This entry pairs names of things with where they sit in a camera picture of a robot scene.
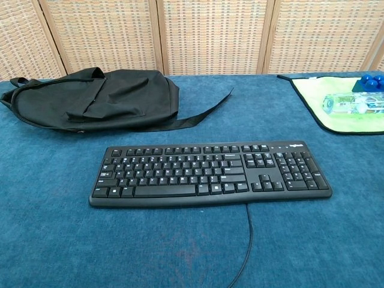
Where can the woven rattan folding screen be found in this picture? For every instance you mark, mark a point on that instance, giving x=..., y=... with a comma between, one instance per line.
x=210, y=36

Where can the black fabric backpack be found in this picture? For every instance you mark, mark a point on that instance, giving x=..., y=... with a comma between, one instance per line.
x=90, y=102

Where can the black computer keyboard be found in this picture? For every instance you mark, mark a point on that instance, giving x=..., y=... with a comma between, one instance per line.
x=168, y=177

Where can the green cloth with black trim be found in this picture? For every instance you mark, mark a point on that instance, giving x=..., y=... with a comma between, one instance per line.
x=339, y=120

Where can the clear plastic bottle green label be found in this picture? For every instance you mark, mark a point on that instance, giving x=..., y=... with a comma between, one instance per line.
x=351, y=103

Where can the blue fabric tablecloth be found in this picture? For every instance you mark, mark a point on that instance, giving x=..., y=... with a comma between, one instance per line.
x=90, y=234

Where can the blue toy building block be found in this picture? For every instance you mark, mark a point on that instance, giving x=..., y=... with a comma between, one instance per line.
x=370, y=84

